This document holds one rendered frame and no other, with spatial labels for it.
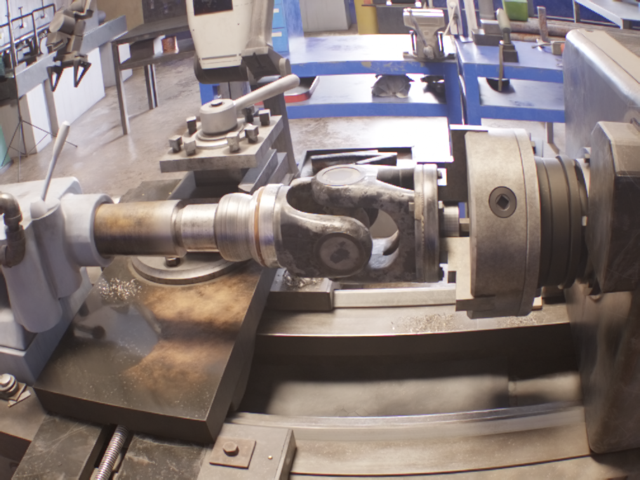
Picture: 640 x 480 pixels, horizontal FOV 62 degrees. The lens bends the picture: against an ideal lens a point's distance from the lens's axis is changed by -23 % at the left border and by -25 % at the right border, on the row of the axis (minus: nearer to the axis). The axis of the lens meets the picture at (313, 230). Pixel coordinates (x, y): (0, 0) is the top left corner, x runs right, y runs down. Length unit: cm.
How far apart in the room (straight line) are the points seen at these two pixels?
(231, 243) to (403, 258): 21
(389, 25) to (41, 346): 559
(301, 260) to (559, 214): 34
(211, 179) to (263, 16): 71
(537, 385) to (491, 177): 51
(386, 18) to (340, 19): 134
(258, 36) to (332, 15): 590
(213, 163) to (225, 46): 99
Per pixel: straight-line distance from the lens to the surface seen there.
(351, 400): 113
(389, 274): 85
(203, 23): 199
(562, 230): 79
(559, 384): 116
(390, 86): 267
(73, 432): 96
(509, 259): 75
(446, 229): 83
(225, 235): 86
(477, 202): 74
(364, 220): 85
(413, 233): 81
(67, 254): 97
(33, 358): 108
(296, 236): 82
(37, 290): 96
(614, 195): 61
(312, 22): 762
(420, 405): 110
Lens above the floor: 151
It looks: 29 degrees down
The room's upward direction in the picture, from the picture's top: 7 degrees counter-clockwise
